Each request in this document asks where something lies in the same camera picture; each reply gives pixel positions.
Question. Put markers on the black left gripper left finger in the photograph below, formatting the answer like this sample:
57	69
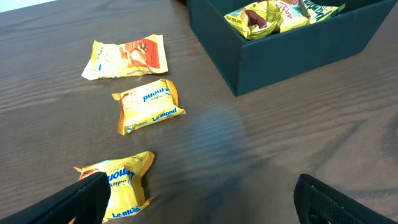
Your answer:
84	201

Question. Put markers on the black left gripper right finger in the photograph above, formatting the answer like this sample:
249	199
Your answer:
318	203

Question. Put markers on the yellow biscuit snack packet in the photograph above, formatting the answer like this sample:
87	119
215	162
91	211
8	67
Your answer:
147	104

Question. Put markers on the yellow orange snack packet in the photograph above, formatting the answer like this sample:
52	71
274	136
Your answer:
137	58

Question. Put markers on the green yellow snack packet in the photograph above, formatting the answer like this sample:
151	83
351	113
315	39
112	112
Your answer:
316	13

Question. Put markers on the yellow chocolate wafer packet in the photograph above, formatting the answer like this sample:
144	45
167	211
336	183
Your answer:
261	18

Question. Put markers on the dark green open box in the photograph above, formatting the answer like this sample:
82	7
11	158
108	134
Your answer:
247	65

